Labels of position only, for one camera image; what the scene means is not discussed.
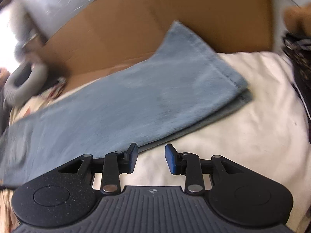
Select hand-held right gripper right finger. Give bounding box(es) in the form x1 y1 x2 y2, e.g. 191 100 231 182
165 143 246 196

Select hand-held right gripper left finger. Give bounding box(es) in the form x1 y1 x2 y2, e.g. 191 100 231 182
58 143 139 196

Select light blue denim pants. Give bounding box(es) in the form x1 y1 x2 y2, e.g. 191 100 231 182
0 21 253 190

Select cream bear print bed sheet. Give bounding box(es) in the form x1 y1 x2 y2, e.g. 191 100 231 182
0 51 311 233

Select colourful patterned cloth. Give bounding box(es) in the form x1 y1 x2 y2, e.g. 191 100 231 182
45 76 68 97

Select grey neck pillow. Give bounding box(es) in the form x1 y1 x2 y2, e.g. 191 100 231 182
3 61 48 106

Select flattened cardboard sheet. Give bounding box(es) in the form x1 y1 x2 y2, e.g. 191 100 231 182
36 0 274 93

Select grey mattress panel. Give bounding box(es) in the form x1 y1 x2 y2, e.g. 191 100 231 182
12 0 136 36

